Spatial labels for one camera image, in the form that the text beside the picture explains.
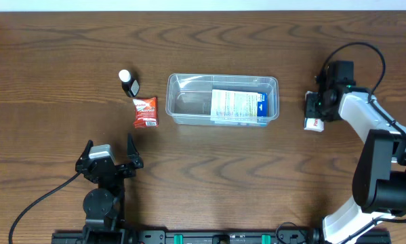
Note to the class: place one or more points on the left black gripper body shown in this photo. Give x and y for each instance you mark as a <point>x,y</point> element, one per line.
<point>125,173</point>

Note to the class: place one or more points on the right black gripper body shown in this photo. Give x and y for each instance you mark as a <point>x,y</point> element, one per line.
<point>311,106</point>

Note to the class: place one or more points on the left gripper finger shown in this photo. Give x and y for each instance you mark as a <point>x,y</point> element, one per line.
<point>132,153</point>
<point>85,154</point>

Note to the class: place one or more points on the white Panadol box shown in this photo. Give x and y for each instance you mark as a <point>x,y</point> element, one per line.
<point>312,118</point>

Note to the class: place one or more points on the tall blue medicine box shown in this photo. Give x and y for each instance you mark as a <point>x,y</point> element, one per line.
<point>237,107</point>

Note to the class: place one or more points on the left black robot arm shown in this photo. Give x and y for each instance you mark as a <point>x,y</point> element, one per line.
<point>104,206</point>

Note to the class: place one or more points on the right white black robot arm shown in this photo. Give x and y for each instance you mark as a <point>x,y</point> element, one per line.
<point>379,181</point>

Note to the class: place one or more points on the clear plastic container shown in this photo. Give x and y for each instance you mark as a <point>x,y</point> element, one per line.
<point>188,98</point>

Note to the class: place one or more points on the red Panadol ActiFast box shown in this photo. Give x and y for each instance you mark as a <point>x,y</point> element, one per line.
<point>146,112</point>

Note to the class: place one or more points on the dark syrup bottle white cap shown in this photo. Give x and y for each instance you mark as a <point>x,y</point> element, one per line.
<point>129,83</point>

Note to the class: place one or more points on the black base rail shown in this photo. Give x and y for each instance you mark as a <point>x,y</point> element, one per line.
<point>162,237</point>

